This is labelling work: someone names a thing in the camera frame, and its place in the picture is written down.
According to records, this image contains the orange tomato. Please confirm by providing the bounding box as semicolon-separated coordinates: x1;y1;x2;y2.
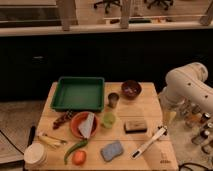
72;150;86;165

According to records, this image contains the orange plate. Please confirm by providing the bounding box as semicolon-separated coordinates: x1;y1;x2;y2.
69;111;99;139

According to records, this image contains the black office chair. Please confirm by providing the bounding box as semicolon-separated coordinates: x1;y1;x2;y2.
93;0;122;14

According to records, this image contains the blue sponge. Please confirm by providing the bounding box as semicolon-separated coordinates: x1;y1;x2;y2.
100;141;124;162

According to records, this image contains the dark red bowl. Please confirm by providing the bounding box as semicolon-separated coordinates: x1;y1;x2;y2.
121;80;142;99

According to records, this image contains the white lidded container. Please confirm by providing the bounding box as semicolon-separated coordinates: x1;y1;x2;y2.
24;143;46;166

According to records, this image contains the green chili pepper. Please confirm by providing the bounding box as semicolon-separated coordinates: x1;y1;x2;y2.
64;139;88;165

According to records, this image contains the green plastic tray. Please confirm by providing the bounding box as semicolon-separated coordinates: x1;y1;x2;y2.
51;76;105;111

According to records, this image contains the spice bottles rack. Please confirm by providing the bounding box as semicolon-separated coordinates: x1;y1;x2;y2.
181;102;213;154

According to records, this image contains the brown dried sausage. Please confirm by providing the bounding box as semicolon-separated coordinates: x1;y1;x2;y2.
53;111;73;129

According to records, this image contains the brown block eraser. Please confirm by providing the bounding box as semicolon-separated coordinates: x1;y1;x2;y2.
124;120;148;133

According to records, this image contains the white folded cloth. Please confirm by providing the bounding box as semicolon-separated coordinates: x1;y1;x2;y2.
78;113;95;139

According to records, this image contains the small metal cup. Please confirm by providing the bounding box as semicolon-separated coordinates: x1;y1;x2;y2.
108;93;119;108

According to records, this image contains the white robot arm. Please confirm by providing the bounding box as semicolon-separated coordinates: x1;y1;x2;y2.
159;62;213;125

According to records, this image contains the green plastic cup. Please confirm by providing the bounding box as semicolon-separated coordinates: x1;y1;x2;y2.
102;113;116;129

